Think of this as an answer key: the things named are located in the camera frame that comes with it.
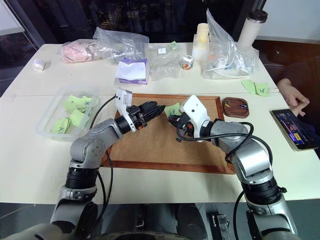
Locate white tape roll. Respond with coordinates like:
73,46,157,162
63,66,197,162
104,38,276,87
32,57,47,72

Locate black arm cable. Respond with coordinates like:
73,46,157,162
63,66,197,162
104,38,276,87
88,93,118,217
175,121,274,227

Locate green note with scribble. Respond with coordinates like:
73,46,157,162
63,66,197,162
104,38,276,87
164,102,182,118

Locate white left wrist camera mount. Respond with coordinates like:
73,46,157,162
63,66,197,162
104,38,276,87
115,87,137,133

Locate person's bare hand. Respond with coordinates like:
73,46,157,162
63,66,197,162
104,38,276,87
276,78,311,117

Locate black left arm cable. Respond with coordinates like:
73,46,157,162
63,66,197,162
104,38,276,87
88,93,118,217

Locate flat clear zip bag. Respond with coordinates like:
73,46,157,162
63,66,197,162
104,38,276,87
145,44,183,82

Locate white tumbler with dark lid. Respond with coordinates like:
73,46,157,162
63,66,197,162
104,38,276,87
236,10,269,50

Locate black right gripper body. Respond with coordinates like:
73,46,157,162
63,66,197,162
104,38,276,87
171,112,195,141

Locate cream plastic cup stack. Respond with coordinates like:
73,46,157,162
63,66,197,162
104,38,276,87
192,22,211,61

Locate brown wooden tray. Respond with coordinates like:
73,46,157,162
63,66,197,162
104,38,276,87
222,96,251,118

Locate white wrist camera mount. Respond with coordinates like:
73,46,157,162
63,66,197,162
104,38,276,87
115,87,137,133
179,95,211,144

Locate smartphone with lit screen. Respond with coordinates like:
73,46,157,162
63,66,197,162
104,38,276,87
270,108,320,152

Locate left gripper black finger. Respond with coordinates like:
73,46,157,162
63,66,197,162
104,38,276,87
143,106,167,121
138,101,159,113

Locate clear plastic box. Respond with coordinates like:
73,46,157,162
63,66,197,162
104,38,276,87
35,85,101,142

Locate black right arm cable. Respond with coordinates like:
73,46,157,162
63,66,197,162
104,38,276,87
175,121,274,227

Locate dark rounded shape under table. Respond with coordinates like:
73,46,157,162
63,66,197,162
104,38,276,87
174,202,209,240

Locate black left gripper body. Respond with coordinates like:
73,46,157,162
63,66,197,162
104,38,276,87
125,104,152,131

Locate pink cloth in plastic bag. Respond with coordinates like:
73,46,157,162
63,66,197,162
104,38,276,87
60,39,101,64

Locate purple tissue pack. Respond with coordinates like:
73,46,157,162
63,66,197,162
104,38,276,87
114,57,151,86

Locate metal bracket under table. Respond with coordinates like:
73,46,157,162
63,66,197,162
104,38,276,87
211,213,231,229

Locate large clear plastic bag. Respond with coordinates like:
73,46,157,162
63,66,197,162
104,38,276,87
200,8,260,81

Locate green sticky note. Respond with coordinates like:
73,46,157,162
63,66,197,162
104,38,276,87
69,109,86,128
241,79,256,96
50,117,73,135
61,95,81,114
79,95,94,111
252,81,271,97

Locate crumpled clear plastic bag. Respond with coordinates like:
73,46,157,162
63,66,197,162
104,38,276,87
92,26,150,64

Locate wood-framed cork board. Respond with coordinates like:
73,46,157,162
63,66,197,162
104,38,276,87
100,93,236,175

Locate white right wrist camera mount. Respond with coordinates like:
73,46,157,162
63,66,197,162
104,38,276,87
179,95,211,144

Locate clear jar of pushpins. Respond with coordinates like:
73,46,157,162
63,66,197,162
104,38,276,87
180,55,196,72

